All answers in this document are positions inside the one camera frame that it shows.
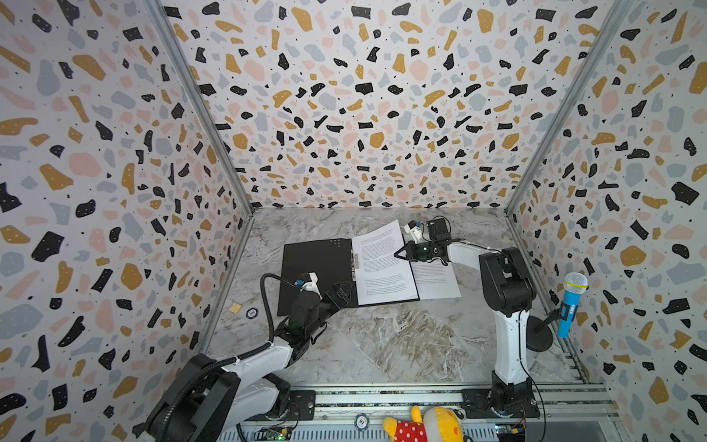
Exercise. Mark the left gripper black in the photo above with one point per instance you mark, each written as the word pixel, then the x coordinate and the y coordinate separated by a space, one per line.
pixel 340 299

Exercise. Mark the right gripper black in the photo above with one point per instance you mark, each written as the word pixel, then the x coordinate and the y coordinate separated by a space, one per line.
pixel 413 251

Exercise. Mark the orange folder black inside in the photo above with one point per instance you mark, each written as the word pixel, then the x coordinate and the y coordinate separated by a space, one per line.
pixel 331 259

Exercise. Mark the white text sheet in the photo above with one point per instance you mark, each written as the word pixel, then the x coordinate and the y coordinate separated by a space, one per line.
pixel 380 277
pixel 435 281

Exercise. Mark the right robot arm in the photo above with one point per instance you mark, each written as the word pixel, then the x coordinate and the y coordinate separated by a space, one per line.
pixel 507 291

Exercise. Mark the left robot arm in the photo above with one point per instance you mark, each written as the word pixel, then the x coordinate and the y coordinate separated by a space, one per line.
pixel 210 396

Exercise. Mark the green circuit board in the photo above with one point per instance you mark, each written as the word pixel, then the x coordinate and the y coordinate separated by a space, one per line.
pixel 273 434

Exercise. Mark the yellow red plush toy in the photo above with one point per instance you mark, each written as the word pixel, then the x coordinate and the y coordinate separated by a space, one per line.
pixel 436 424

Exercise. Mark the blue toy microphone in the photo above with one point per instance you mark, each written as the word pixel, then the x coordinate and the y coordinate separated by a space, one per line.
pixel 574 284

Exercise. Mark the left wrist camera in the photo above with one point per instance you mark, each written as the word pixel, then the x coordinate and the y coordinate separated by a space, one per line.
pixel 308 282

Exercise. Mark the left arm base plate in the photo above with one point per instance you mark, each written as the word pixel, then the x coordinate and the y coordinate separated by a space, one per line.
pixel 296 405

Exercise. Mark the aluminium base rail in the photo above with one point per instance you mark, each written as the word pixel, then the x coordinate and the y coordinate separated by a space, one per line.
pixel 569 412

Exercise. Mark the round white badge on rail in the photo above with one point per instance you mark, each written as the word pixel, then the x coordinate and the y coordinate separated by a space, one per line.
pixel 362 422

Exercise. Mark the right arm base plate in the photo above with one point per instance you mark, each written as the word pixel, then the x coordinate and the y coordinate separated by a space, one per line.
pixel 491 403

